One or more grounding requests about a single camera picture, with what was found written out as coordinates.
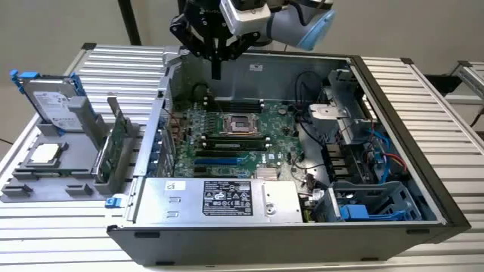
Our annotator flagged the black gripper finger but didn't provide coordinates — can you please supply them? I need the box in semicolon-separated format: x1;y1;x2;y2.
168;15;223;80
219;31;263;61

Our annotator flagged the green graphics card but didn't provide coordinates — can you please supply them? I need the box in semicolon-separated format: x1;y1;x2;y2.
92;96;132;184

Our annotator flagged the black stand pole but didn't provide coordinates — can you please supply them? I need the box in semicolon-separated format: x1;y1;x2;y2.
116;0;143;46

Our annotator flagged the CPU socket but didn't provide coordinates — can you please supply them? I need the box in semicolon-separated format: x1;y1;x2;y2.
221;113;263;134

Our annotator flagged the green motherboard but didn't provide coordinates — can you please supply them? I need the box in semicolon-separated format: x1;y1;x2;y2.
165;97;323;196

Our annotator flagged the metal drive cage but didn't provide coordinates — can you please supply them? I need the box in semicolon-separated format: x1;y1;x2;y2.
308;69;379;145

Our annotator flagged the hard disk in blue carrier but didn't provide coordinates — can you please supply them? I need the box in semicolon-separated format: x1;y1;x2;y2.
9;70;87;135

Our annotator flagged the small silver heat sink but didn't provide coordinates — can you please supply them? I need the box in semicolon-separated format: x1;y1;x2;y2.
256;167;281;180

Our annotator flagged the grey parts rack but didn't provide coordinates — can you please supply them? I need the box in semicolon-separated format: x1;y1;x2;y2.
0;96;147;203

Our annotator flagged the silver CPU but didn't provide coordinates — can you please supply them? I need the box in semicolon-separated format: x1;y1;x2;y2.
29;143;63;164

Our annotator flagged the silver power supply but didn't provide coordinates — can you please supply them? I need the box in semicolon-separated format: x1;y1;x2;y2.
133;177;305;224

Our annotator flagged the grey disk bay cage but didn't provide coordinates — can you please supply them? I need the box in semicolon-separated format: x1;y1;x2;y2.
313;181;423;223

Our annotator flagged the metal slat side table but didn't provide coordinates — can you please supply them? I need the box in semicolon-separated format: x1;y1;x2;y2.
444;59;484;131

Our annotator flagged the blue plastic disk carrier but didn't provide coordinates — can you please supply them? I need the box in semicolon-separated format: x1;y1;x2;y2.
339;204;412;223

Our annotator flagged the open black PC case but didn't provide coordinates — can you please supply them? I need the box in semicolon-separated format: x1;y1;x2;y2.
105;45;472;267

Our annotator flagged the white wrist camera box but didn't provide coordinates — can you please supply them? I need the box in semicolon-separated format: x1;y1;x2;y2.
220;0;272;36

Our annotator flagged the black wire loop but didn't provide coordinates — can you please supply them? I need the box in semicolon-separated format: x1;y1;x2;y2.
295;70;327;122

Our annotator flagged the blue wire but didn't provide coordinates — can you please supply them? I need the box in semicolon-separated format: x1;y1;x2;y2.
365;127;391;182

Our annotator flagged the red wire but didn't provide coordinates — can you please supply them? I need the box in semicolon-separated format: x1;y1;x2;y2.
384;152;408;171

